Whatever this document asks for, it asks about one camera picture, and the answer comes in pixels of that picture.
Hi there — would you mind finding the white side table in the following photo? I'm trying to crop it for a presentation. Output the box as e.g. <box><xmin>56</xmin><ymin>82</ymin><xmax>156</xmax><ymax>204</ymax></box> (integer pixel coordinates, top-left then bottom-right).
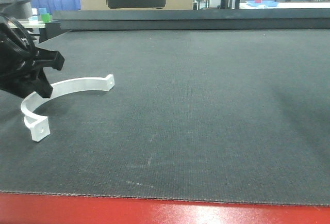
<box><xmin>18</xmin><ymin>20</ymin><xmax>65</xmax><ymax>43</ymax></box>

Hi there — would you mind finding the red table frame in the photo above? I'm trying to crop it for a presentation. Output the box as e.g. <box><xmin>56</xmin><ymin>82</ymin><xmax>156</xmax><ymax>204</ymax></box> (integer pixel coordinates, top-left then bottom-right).
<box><xmin>1</xmin><ymin>193</ymin><xmax>329</xmax><ymax>223</ymax></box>

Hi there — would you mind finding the dark robot arm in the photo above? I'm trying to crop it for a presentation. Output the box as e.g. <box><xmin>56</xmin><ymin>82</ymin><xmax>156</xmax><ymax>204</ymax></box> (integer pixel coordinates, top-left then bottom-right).
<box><xmin>1</xmin><ymin>0</ymin><xmax>64</xmax><ymax>99</ymax></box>

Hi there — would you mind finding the white half-ring pipe clamp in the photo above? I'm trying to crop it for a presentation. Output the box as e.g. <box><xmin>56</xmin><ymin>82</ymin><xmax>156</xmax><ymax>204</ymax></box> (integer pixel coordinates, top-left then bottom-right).
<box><xmin>20</xmin><ymin>74</ymin><xmax>115</xmax><ymax>142</ymax></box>

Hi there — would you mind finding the black foam board stack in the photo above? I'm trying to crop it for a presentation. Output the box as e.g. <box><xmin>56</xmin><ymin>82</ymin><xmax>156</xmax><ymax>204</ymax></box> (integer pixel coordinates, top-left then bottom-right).
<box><xmin>53</xmin><ymin>8</ymin><xmax>329</xmax><ymax>30</ymax></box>

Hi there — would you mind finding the black table mat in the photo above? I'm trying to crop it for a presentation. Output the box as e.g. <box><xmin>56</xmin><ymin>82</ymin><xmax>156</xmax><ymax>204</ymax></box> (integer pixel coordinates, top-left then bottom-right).
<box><xmin>1</xmin><ymin>29</ymin><xmax>329</xmax><ymax>206</ymax></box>

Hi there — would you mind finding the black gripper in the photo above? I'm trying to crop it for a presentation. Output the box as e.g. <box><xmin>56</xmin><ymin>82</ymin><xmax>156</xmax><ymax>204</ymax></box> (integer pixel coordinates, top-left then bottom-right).
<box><xmin>1</xmin><ymin>12</ymin><xmax>65</xmax><ymax>99</ymax></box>

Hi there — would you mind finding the blue shallow tray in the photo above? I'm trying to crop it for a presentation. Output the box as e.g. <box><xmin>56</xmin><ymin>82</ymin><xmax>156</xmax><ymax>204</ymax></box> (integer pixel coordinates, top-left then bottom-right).
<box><xmin>245</xmin><ymin>0</ymin><xmax>279</xmax><ymax>8</ymax></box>

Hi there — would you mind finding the blue small cube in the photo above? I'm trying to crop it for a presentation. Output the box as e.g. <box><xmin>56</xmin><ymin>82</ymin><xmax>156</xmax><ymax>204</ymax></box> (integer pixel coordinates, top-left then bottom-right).
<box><xmin>38</xmin><ymin>7</ymin><xmax>48</xmax><ymax>15</ymax></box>

